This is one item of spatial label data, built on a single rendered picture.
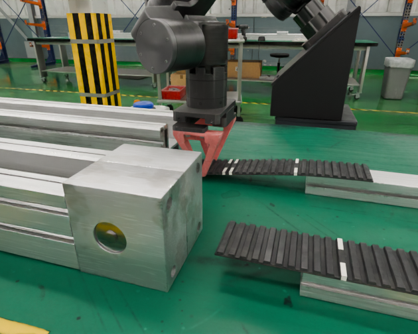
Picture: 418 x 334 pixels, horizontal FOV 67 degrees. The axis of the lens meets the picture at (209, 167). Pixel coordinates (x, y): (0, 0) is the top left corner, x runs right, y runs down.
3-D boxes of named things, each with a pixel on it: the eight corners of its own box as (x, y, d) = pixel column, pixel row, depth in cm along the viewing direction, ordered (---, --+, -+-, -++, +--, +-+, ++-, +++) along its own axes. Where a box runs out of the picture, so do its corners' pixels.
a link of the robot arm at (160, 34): (196, -40, 41) (163, 12, 46) (126, -58, 32) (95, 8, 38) (249, 35, 40) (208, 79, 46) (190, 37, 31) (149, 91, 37)
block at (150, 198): (208, 217, 38) (208, 144, 35) (168, 293, 28) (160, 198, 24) (142, 206, 41) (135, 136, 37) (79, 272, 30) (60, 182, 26)
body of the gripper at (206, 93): (172, 124, 42) (169, 67, 39) (196, 107, 51) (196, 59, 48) (219, 128, 41) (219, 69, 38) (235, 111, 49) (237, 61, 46)
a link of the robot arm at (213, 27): (237, 16, 41) (202, 16, 44) (205, 14, 36) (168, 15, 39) (235, 71, 44) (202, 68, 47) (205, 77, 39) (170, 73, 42)
